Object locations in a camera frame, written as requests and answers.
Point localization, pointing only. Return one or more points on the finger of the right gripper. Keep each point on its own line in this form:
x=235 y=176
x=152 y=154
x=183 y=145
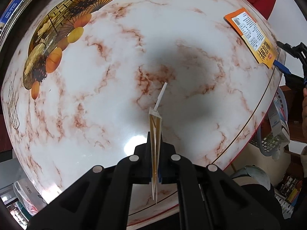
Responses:
x=298 y=51
x=282 y=68

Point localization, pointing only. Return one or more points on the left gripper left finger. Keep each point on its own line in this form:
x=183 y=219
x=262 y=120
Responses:
x=100 y=199

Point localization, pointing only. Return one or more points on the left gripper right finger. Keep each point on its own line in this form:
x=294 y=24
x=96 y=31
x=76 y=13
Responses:
x=208 y=198

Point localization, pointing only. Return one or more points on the yellow orange pouch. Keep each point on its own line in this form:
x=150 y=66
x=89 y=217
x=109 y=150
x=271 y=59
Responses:
x=247 y=31

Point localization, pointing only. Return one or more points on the white box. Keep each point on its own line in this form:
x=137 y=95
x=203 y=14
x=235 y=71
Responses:
x=278 y=121

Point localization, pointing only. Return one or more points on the yellow white carton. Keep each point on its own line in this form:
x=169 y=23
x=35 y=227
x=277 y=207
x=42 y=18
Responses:
x=155 y=123

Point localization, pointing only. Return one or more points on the blue plastic trash basket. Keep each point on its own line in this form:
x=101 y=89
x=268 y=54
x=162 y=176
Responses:
x=263 y=139

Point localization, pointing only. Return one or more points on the wooden furniture at right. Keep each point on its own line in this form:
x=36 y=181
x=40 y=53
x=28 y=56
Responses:
x=296 y=106

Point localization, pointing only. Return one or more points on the white plastic bag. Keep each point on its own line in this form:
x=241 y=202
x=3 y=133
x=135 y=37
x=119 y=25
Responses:
x=30 y=198

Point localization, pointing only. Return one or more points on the blue box on shelf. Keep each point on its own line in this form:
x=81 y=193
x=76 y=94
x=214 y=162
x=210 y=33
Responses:
x=8 y=12

